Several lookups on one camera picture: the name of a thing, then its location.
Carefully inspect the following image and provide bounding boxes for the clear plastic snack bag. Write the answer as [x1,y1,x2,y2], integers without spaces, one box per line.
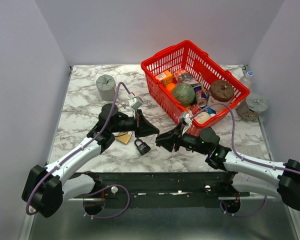
[173,68,193,84]

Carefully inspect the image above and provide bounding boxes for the red bull drink can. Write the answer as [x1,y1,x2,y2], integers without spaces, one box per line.
[195,89,208,107]

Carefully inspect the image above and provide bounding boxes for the clear water bottle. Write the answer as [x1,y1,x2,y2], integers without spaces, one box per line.
[239,71,254,89]

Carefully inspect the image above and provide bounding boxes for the orange ball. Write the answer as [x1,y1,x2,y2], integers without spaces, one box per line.
[165,83,176,94]

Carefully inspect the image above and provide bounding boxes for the grey roll on right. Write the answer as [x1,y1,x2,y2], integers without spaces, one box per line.
[236,93,269,121]

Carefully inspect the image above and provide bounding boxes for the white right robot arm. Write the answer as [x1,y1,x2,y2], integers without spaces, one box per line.
[155,126,300,211]

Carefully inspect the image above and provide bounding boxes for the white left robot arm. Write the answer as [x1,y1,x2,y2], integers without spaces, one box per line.
[21,103,160,218]

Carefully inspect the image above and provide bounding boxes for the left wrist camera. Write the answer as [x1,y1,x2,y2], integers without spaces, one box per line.
[129,96,143,111]

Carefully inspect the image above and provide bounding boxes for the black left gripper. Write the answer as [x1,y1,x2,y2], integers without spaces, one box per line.
[110,110,160,140]

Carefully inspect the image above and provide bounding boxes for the orange yellow snack box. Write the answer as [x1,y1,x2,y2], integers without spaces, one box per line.
[155,70,173,86]

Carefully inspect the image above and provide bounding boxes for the green netted melon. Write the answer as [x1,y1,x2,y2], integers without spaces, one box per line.
[172,83,195,107]

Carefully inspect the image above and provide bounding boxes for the brass padlock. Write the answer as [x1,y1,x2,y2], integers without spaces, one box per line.
[115,131,132,145]

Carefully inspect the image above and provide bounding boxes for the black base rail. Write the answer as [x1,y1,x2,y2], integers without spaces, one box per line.
[83,171,249,213]

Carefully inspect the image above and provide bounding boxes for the red plastic shopping basket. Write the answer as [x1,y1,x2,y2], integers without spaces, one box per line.
[141,40,250,124]

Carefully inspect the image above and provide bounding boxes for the grey wrapped toilet roll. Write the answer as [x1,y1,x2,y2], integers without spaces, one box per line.
[95,74,117,102]

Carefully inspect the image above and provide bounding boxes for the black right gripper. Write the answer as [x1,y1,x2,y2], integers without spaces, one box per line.
[155,121,209,155]

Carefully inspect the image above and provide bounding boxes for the black padlock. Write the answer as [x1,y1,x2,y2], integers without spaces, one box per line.
[134,138,151,156]

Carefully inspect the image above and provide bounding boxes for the brown wrapped toilet roll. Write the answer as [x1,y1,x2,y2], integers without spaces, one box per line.
[207,79,234,112]

